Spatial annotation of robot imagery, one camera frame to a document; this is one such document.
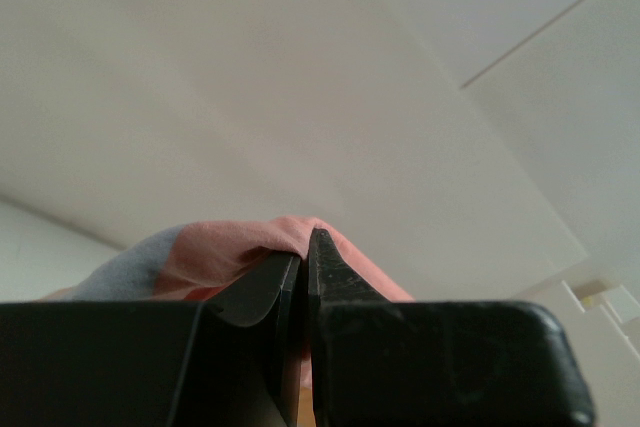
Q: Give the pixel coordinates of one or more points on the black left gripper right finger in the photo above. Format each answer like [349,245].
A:
[376,362]

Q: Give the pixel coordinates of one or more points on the checkered orange blue cloth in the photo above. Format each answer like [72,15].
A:
[197,261]

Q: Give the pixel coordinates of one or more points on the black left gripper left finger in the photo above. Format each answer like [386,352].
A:
[232,360]

